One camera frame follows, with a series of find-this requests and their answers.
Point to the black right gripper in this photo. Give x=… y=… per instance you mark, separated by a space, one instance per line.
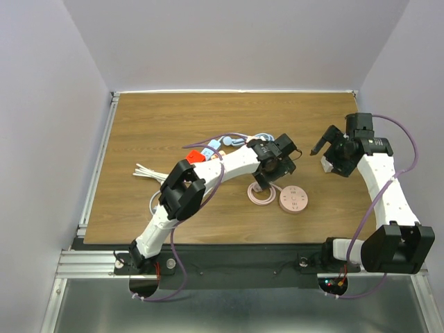
x=343 y=167

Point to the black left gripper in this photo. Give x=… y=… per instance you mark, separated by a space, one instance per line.
x=284 y=166

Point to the pink round power strip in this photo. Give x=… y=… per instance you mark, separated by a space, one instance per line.
x=291 y=199

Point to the light blue round power strip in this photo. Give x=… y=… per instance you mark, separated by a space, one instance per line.
x=225 y=140

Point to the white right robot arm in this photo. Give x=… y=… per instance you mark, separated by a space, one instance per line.
x=399 y=243

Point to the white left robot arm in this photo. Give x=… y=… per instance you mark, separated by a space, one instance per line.
x=182 y=193

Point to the pink patterned cube adapter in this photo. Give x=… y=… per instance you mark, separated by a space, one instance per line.
x=218 y=156

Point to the light blue flat adapter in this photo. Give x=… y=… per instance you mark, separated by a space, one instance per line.
x=213 y=146

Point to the red cube adapter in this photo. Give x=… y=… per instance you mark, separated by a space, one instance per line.
x=195 y=156

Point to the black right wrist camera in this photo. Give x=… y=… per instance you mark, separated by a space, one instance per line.
x=359 y=125

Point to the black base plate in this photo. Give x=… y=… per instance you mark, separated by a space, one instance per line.
x=254 y=266

